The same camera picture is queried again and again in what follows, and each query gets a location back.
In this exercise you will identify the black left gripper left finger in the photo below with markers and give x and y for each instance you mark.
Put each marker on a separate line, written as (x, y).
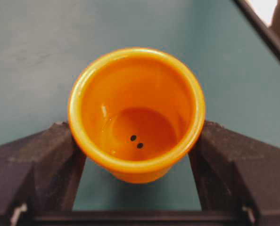
(40, 172)

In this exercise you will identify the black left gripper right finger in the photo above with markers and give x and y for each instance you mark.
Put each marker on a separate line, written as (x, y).
(237, 173)

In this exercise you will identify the orange plastic cup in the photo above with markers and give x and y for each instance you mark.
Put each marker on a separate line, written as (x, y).
(136, 112)

